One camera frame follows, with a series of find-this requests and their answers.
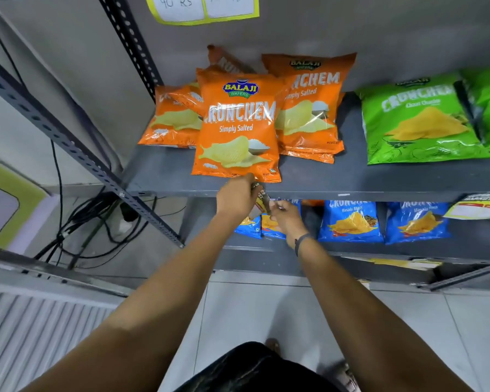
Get small dark sachet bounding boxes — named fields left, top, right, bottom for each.
left=251, top=182, right=275, bottom=215

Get bundle of black cables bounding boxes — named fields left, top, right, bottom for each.
left=33, top=139, right=188, bottom=270

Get black wristband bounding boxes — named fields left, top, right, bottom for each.
left=294, top=233, right=313, bottom=258

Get person's left forearm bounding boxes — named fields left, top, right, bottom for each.
left=22, top=218, right=247, bottom=392

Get grey metal shelf rack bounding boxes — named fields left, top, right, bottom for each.
left=0, top=0, right=490, bottom=293

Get white power adapter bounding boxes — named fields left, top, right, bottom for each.
left=114, top=203, right=140, bottom=238

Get yellow-bordered white price label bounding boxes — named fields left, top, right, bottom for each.
left=145, top=0, right=260, bottom=26

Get blue chips packet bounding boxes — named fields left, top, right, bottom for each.
left=318, top=200, right=385, bottom=244
left=234, top=215, right=263, bottom=240
left=261, top=198, right=302, bottom=240
left=385, top=201, right=452, bottom=245

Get grey metal bar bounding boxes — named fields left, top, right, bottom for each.
left=0, top=244, right=133, bottom=298

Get red yellow shelf card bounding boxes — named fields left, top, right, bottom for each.
left=444, top=193, right=490, bottom=220

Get person's left hand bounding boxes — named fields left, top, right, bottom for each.
left=216, top=173, right=265, bottom=227

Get yellow paper sheets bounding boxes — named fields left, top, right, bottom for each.
left=342, top=256, right=443, bottom=271

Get person's right sandal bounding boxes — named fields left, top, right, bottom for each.
left=331, top=362, right=362, bottom=392

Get orange chips packet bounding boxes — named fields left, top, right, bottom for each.
left=137, top=82, right=204, bottom=149
left=207, top=45, right=257, bottom=75
left=278, top=148, right=336, bottom=164
left=191, top=68, right=282, bottom=183
left=262, top=52, right=357, bottom=156

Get black shorts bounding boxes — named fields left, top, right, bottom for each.
left=173, top=341, right=340, bottom=392

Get person's right hand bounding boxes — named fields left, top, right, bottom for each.
left=269, top=200, right=311, bottom=250

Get green chips packet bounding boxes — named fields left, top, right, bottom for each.
left=356, top=74, right=490, bottom=165
left=458, top=67, right=490, bottom=153

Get person's right forearm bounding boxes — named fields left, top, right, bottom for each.
left=287, top=234, right=474, bottom=392

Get green-bordered grey panel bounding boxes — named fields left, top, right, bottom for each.
left=0, top=154, right=49, bottom=250

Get white ribbed panel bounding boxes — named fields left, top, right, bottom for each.
left=0, top=281, right=121, bottom=392

